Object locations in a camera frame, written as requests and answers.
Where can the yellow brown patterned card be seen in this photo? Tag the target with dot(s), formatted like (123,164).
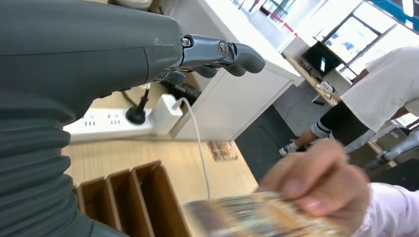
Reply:
(223,151)

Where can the person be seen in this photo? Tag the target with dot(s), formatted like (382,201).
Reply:
(389,212)
(383,88)

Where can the black monitor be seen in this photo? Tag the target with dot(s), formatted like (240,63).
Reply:
(320,59)

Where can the black power brick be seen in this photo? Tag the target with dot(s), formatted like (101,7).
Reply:
(178,86)

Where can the white cabinet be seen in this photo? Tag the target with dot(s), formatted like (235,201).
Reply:
(235,104)

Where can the white power strip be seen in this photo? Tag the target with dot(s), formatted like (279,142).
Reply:
(104,126)

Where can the white charger block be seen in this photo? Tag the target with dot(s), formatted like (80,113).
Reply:
(165,114)

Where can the white desk device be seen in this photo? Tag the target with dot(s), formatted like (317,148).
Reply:
(326,87)

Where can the brown wooden slot organizer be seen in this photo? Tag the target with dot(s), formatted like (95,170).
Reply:
(154,202)

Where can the grey background robot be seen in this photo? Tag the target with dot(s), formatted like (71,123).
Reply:
(402,149)

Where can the wooden background desk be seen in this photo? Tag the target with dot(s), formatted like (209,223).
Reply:
(307,77)

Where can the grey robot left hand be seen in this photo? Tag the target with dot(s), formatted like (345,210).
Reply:
(82,45)

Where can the yellow brown hotel card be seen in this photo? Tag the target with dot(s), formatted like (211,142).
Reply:
(248,219)

